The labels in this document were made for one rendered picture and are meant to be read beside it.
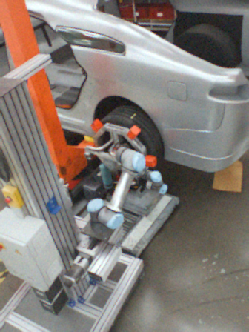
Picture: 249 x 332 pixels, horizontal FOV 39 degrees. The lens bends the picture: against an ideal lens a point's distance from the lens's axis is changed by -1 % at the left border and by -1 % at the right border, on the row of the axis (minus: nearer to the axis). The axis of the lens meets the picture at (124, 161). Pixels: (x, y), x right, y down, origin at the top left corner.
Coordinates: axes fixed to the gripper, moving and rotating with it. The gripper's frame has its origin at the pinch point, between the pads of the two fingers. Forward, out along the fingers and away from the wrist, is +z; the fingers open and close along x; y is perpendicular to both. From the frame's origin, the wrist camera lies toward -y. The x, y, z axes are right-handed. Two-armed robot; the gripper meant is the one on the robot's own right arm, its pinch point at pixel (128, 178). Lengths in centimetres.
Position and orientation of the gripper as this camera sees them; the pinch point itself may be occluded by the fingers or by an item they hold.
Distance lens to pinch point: 290.6
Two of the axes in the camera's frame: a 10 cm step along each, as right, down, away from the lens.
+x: -5.8, 5.8, -5.7
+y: -1.7, -7.7, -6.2
